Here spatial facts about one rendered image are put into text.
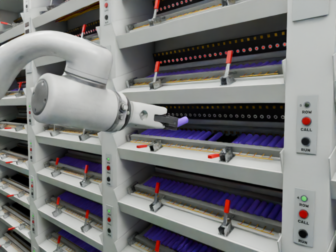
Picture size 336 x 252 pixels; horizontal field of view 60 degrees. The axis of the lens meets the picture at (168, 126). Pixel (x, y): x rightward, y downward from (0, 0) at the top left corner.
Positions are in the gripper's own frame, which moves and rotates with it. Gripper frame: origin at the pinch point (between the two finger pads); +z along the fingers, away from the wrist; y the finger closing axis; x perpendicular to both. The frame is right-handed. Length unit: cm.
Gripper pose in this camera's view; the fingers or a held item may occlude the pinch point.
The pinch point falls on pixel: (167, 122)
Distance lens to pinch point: 71.1
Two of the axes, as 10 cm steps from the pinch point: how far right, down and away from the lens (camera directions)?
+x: -1.2, 9.9, -0.7
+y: -7.4, -0.4, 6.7
